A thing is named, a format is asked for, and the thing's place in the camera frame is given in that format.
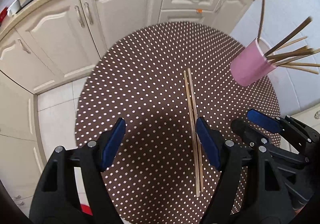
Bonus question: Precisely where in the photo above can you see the cream lower kitchen cabinets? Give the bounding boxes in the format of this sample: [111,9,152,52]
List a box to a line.
[1,0,254,213]

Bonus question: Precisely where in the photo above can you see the pink cylindrical cup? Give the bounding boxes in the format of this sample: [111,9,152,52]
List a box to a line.
[230,38,276,87]

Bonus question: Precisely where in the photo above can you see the wooden chopstick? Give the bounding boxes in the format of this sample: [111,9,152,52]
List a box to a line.
[187,67,205,193]
[183,71,200,197]

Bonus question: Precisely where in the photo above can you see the brown polka dot tablecloth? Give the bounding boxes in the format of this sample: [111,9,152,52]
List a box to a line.
[75,22,280,223]

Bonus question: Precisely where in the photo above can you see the white mug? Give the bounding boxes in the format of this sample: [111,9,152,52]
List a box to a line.
[7,0,21,17]

